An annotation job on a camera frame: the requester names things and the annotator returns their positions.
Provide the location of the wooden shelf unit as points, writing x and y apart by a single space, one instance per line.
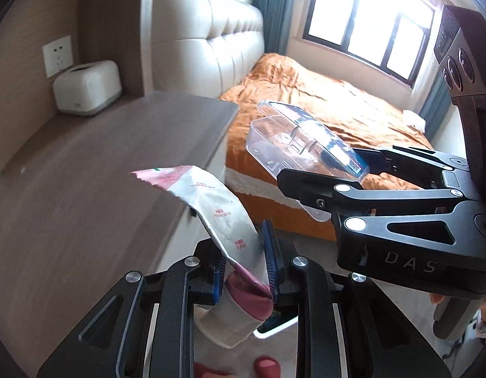
109 27

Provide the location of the white tissue box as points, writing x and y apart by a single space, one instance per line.
87 86

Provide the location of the white wall socket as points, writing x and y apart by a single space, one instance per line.
58 55

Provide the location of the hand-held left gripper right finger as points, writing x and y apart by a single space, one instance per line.
268 256

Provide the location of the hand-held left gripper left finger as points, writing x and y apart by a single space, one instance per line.
217 279

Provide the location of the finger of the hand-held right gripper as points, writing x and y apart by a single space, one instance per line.
314 191
408 161

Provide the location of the white cloth on bed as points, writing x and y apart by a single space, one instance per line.
414 119

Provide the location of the dark framed window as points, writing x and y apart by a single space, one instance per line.
369 19

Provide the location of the red slipper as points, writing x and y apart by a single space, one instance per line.
209 372
268 367

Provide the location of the white pink toothpaste tube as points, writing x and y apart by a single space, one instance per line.
223 204

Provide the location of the clear plastic box blue label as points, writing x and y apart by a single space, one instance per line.
290 141

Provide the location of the cream padded headboard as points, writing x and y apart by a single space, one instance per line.
211 27

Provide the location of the blue-grey curtain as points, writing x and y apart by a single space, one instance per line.
438 102
274 8

